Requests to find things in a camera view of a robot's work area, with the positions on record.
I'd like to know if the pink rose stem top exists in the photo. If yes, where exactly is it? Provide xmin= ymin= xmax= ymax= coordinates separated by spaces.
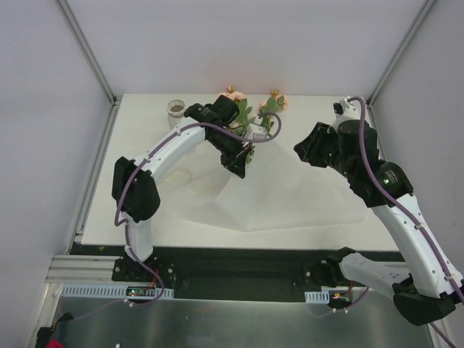
xmin=222 ymin=86 xmax=252 ymax=126

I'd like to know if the pink rose stem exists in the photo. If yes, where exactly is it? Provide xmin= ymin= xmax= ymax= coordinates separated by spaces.
xmin=222 ymin=86 xmax=252 ymax=126
xmin=256 ymin=89 xmax=289 ymax=136

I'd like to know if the white wrapping paper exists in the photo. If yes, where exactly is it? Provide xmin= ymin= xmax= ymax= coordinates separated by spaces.
xmin=175 ymin=141 xmax=368 ymax=232

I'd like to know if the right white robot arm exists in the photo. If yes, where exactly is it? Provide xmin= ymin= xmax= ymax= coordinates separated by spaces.
xmin=294 ymin=117 xmax=463 ymax=326

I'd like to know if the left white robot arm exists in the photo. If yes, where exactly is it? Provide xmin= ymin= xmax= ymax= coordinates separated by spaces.
xmin=112 ymin=96 xmax=265 ymax=282

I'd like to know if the white ribbed ceramic vase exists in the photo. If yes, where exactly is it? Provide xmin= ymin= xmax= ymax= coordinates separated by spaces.
xmin=167 ymin=99 xmax=186 ymax=130

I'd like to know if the red black object corner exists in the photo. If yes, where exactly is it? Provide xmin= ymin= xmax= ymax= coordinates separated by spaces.
xmin=34 ymin=312 xmax=74 ymax=348

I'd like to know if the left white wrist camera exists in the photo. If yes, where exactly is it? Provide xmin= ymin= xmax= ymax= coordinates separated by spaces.
xmin=246 ymin=123 xmax=268 ymax=143

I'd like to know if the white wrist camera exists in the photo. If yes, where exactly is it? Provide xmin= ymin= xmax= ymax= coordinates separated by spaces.
xmin=246 ymin=123 xmax=268 ymax=143
xmin=331 ymin=98 xmax=360 ymax=128

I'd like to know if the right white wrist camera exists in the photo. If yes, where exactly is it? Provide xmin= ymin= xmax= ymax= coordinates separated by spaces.
xmin=331 ymin=98 xmax=360 ymax=128

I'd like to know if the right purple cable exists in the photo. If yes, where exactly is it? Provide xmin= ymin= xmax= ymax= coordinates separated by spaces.
xmin=307 ymin=96 xmax=464 ymax=348

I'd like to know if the purple cable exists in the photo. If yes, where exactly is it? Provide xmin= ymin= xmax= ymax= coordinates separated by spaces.
xmin=307 ymin=96 xmax=464 ymax=348
xmin=114 ymin=111 xmax=283 ymax=309

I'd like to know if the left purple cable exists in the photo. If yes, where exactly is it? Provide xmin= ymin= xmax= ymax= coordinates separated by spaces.
xmin=114 ymin=111 xmax=283 ymax=309

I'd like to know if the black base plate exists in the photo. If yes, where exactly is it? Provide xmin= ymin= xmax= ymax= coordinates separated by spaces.
xmin=68 ymin=243 xmax=410 ymax=302

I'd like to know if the left aluminium frame post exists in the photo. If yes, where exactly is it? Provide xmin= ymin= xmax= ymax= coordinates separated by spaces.
xmin=54 ymin=0 xmax=117 ymax=105

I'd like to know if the aluminium frame post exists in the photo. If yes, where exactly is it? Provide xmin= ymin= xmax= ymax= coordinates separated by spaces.
xmin=54 ymin=0 xmax=117 ymax=105
xmin=367 ymin=0 xmax=439 ymax=108

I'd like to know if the right white cable duct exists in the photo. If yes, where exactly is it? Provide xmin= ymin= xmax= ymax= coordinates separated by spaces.
xmin=304 ymin=290 xmax=331 ymax=305

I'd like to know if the white cable duct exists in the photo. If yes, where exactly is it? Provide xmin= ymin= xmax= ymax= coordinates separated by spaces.
xmin=304 ymin=290 xmax=331 ymax=305
xmin=62 ymin=284 xmax=174 ymax=301

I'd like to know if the right aluminium frame post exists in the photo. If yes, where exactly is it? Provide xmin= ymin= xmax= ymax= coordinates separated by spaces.
xmin=367 ymin=0 xmax=439 ymax=108

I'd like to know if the left white cable duct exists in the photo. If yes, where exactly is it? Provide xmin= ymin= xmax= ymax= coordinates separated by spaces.
xmin=62 ymin=284 xmax=174 ymax=301

